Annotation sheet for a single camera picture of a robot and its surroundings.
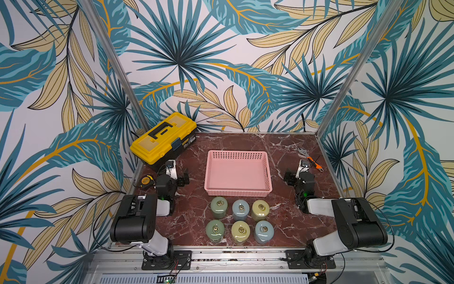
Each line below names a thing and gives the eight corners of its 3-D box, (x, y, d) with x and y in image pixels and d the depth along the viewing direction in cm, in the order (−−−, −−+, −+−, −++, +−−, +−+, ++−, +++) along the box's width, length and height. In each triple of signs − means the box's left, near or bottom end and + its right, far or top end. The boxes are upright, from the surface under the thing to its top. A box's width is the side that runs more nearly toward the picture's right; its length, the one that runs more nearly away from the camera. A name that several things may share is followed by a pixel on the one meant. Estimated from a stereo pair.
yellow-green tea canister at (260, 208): (251, 221, 84) (253, 216, 78) (250, 205, 89) (252, 199, 83) (268, 221, 84) (271, 216, 78) (265, 205, 89) (268, 199, 83)
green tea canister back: (211, 218, 87) (210, 210, 79) (212, 203, 91) (211, 195, 84) (227, 218, 87) (227, 211, 79) (227, 203, 91) (227, 196, 84)
